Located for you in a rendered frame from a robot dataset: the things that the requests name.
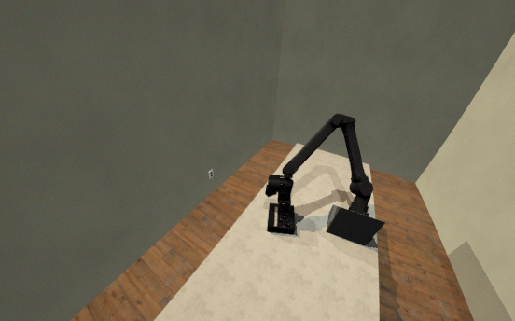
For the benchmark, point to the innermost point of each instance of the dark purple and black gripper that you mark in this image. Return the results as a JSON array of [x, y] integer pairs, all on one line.
[[287, 201]]

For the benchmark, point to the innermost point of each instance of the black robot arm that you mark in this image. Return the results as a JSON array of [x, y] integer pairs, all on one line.
[[363, 187]]

